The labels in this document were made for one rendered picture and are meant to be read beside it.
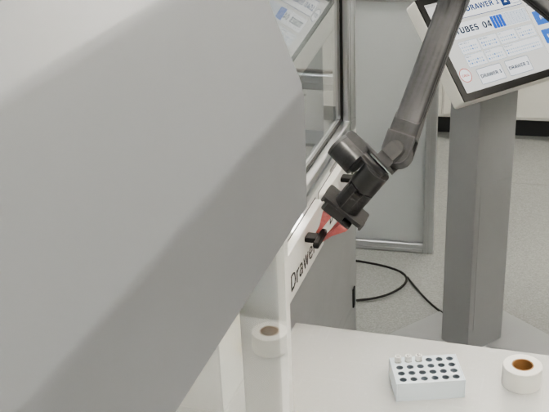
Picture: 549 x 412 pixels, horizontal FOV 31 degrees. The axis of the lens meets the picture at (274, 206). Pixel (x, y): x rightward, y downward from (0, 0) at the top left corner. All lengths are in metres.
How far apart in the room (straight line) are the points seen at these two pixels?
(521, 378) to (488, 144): 1.24
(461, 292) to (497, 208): 0.30
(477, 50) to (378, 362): 1.14
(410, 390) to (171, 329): 1.08
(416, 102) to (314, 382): 0.59
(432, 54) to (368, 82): 1.70
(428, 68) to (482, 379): 0.61
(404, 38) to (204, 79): 2.81
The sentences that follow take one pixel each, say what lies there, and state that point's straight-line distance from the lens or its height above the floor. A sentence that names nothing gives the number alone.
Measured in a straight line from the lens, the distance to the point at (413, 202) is 3.83.
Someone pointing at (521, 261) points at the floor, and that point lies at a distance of 3.89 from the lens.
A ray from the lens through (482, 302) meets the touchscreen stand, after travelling 3.18.
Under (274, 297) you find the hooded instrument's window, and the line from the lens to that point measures 1.04.
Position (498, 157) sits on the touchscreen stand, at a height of 0.70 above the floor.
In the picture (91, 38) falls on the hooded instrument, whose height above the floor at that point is 1.64.
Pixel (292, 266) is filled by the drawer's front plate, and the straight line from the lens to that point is 1.95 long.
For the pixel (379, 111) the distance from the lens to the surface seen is 3.71.
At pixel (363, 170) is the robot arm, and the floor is 1.06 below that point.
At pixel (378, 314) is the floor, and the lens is 3.50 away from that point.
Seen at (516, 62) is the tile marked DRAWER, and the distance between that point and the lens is 2.82.
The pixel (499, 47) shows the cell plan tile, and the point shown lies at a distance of 2.81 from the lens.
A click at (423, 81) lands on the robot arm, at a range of 1.98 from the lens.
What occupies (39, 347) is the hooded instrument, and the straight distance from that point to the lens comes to 0.57.
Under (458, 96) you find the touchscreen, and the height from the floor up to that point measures 0.97.
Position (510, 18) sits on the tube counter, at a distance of 2.89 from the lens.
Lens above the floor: 1.82
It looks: 25 degrees down
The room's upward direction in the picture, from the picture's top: 2 degrees counter-clockwise
